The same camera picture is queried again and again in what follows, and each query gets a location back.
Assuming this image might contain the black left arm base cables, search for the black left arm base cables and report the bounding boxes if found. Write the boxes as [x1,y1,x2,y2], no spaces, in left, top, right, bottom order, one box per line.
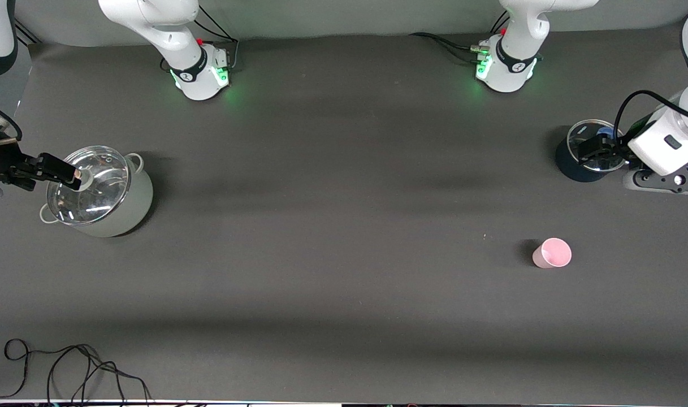
[409,8,511,66]

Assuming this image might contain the thin black loose cable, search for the thin black loose cable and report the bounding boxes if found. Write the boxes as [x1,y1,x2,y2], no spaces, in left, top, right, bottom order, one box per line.
[0,338,152,405]

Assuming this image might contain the large glass pot lid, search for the large glass pot lid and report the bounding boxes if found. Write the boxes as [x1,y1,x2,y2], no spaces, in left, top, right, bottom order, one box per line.
[46,146,131,226]

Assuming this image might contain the pale green cooking pot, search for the pale green cooking pot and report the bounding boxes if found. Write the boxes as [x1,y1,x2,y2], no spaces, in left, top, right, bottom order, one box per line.
[38,146,154,238]

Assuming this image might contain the dark grey table mat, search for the dark grey table mat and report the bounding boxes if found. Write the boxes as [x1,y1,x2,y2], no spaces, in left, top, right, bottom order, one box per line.
[0,25,688,403]

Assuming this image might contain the pink plastic cup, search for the pink plastic cup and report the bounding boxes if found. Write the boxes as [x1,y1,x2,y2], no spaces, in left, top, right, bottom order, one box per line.
[532,237,573,269]

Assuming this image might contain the dark metal frame rail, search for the dark metal frame rail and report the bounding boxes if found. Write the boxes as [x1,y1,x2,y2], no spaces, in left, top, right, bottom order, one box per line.
[13,19,40,46]

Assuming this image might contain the black arm base cables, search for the black arm base cables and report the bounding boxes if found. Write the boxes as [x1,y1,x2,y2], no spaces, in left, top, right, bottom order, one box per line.
[194,6,240,71]
[409,8,511,66]

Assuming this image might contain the black right arm base cables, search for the black right arm base cables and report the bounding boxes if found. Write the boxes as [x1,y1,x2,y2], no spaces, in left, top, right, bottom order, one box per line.
[194,6,240,71]

